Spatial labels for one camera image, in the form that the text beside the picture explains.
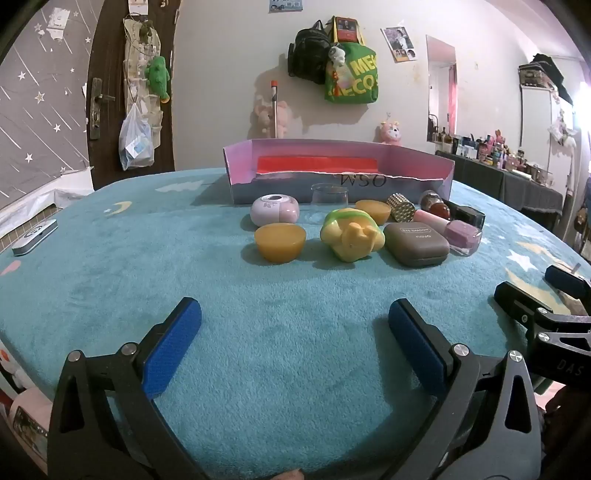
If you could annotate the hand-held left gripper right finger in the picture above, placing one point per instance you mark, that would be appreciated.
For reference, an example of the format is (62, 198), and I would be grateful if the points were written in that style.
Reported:
(415, 341)

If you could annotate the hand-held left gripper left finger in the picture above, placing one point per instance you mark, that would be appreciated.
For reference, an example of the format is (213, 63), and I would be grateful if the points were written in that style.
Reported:
(171, 346)

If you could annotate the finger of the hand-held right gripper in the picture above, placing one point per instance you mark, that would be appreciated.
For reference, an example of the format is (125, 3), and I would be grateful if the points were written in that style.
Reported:
(512, 297)
(563, 278)

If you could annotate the pink nail polish bottle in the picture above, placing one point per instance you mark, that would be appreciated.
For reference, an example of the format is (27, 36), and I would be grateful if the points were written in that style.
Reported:
(461, 235)

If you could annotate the black starry bottle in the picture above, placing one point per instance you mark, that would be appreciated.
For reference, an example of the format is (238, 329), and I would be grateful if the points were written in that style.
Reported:
(468, 213)

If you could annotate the grey eyeshadow case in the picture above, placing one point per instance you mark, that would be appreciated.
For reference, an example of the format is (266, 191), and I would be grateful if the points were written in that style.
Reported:
(415, 244)

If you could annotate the glitter bottle with red ball cap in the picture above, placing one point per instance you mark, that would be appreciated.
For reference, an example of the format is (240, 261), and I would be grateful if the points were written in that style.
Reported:
(436, 207)

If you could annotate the green hooded capybara toy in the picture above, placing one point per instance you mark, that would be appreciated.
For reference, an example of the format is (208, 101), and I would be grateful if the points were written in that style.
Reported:
(353, 233)

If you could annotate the studded silver cylinder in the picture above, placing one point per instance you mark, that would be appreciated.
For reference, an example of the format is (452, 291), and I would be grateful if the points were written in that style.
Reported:
(399, 206)

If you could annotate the amber dome-shaped bowl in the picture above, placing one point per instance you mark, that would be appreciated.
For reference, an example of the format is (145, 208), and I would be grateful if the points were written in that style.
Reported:
(371, 211)
(279, 242)

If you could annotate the clear glass cup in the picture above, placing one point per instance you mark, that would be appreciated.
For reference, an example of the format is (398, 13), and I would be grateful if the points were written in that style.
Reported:
(328, 198)

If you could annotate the pink round container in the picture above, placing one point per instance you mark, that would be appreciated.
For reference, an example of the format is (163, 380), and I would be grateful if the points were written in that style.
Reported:
(274, 211)

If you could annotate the pink cardboard box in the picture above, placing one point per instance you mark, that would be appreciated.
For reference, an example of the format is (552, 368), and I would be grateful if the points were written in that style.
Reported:
(286, 188)

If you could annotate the white hanging plush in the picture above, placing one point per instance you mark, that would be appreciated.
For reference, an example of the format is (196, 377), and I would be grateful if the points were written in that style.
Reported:
(563, 131)

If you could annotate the white cabinet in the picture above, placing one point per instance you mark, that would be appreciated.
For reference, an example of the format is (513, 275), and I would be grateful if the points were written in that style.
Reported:
(538, 124)

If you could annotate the silver flat device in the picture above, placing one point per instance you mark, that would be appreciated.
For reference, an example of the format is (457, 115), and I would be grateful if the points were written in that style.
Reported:
(34, 237)

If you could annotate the pink cow plush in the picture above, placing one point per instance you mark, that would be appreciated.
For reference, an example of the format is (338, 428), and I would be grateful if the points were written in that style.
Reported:
(391, 134)

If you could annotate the clear plastic bag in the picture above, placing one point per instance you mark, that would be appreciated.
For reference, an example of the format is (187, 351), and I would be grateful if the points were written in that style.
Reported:
(135, 145)

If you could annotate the pink curtain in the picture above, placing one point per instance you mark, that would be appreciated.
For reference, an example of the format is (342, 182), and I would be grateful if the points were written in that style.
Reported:
(451, 99)

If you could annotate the dark bags on cabinet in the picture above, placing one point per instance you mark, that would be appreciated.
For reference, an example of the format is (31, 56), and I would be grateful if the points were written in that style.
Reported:
(542, 69)

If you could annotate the pink plush with mop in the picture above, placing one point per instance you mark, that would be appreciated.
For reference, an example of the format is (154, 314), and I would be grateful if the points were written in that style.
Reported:
(264, 117)

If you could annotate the green tote bag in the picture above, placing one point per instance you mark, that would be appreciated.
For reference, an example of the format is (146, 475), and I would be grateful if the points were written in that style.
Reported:
(353, 81)

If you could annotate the green crocodile plush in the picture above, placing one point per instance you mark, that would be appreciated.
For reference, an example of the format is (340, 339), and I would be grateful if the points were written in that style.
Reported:
(158, 76)

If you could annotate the dark brown door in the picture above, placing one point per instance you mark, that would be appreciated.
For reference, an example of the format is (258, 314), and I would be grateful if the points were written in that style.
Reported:
(108, 55)

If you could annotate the white plush charm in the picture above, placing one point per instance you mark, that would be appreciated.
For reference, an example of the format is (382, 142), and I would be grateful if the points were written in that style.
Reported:
(337, 54)

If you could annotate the hanging fabric organizer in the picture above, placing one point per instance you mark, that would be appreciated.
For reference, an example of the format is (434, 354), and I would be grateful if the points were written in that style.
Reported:
(138, 41)

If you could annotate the black backpack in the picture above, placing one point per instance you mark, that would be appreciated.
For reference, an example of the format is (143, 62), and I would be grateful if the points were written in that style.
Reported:
(308, 53)

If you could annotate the red hanging card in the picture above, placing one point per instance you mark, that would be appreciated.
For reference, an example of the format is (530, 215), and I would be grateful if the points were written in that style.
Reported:
(346, 30)

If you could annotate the wall photo poster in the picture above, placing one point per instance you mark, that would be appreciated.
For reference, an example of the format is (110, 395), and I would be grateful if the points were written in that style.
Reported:
(399, 44)

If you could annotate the blue wall poster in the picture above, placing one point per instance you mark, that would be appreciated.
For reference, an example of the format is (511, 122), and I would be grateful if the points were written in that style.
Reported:
(286, 4)

